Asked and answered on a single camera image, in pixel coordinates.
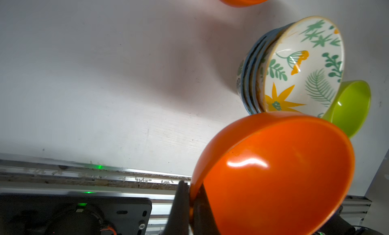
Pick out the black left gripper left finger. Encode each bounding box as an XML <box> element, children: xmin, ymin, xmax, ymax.
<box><xmin>162</xmin><ymin>181</ymin><xmax>189</xmax><ymax>235</ymax></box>

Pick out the lime green plastic bowl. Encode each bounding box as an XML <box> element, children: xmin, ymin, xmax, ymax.
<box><xmin>322</xmin><ymin>80</ymin><xmax>371</xmax><ymax>138</ymax></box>

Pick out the green leaf bowl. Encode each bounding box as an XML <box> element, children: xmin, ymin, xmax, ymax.
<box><xmin>236</xmin><ymin>59</ymin><xmax>252</xmax><ymax>115</ymax></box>
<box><xmin>242</xmin><ymin>32</ymin><xmax>271</xmax><ymax>114</ymax></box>

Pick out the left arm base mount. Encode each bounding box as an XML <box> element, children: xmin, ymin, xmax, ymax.
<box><xmin>1</xmin><ymin>193</ymin><xmax>152</xmax><ymax>235</ymax></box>

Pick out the blue yellow patterned bowl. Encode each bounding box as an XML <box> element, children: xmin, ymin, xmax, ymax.
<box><xmin>247</xmin><ymin>23</ymin><xmax>292</xmax><ymax>114</ymax></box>

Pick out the yellow flower ceramic bowl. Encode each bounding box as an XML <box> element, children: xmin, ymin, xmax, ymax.
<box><xmin>257</xmin><ymin>16</ymin><xmax>344</xmax><ymax>118</ymax></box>

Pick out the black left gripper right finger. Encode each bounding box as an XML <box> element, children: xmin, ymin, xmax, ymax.
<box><xmin>192</xmin><ymin>184</ymin><xmax>220</xmax><ymax>235</ymax></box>

